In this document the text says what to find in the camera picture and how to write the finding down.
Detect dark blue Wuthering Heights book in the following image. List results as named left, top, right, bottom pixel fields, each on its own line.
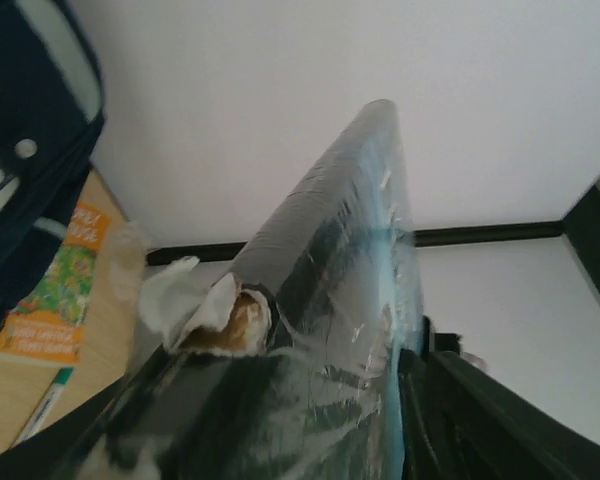
left=64, top=99, right=426, bottom=480

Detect orange Treehouse book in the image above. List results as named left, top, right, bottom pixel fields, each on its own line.
left=0, top=201, right=111, bottom=368

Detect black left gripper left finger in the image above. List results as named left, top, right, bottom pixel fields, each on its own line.
left=0, top=349, right=190, bottom=479

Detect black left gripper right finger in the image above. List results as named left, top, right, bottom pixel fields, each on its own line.
left=397, top=347, right=600, bottom=480

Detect green capped white marker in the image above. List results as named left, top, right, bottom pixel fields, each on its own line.
left=11, top=367, right=74, bottom=448

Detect navy blue student backpack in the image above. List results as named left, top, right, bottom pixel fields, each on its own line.
left=0, top=1, right=105, bottom=331

